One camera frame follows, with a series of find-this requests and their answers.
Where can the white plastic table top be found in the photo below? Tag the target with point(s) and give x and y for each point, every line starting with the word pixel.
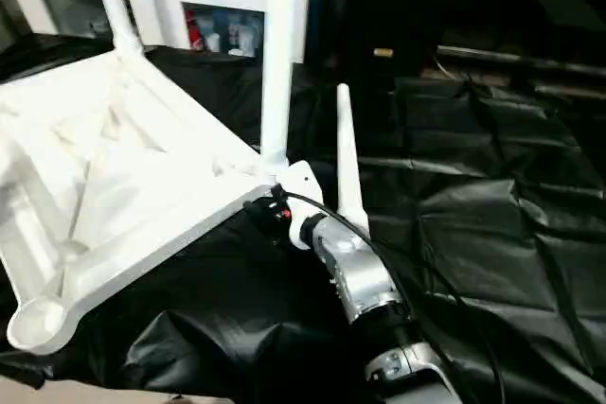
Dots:
pixel 142 167

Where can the small orange label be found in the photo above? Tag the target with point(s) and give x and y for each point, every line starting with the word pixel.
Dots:
pixel 383 52

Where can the black plastic mat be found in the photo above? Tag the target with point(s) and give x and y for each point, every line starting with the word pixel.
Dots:
pixel 492 234

